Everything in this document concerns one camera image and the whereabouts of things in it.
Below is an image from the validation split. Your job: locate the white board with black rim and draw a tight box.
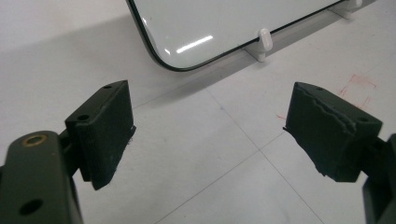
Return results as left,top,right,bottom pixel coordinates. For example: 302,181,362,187
125,0,349,73

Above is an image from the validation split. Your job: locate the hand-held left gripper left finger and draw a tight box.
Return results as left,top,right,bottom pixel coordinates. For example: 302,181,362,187
0,79,137,224

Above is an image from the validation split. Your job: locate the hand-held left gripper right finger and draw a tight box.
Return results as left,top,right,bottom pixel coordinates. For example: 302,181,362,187
282,81,396,224

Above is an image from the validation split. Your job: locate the white plastic board stand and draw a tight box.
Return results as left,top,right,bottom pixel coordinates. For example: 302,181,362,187
244,28,274,63
328,0,364,21

